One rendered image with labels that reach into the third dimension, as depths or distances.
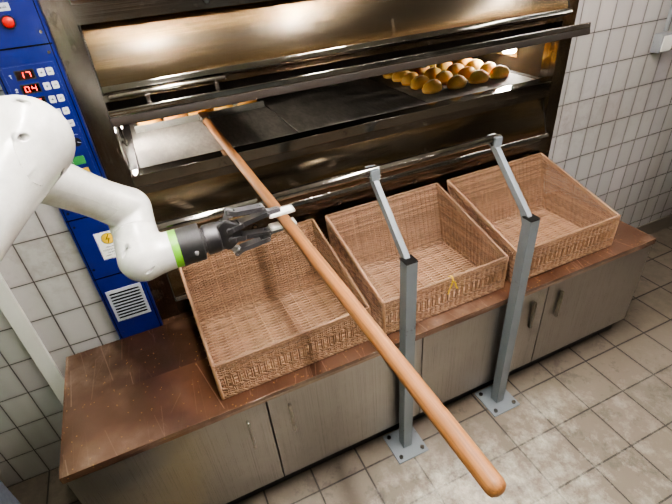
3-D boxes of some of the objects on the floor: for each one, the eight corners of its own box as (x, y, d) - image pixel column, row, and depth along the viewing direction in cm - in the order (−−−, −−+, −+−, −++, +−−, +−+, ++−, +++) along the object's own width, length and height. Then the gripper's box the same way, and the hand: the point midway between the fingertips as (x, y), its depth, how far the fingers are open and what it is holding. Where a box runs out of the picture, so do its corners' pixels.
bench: (118, 443, 204) (65, 351, 171) (539, 276, 277) (559, 190, 245) (126, 573, 160) (57, 483, 128) (623, 334, 234) (660, 239, 201)
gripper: (192, 205, 110) (285, 180, 118) (207, 259, 119) (292, 233, 127) (198, 218, 104) (295, 192, 112) (214, 274, 113) (303, 246, 121)
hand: (281, 217), depth 118 cm, fingers closed on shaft, 3 cm apart
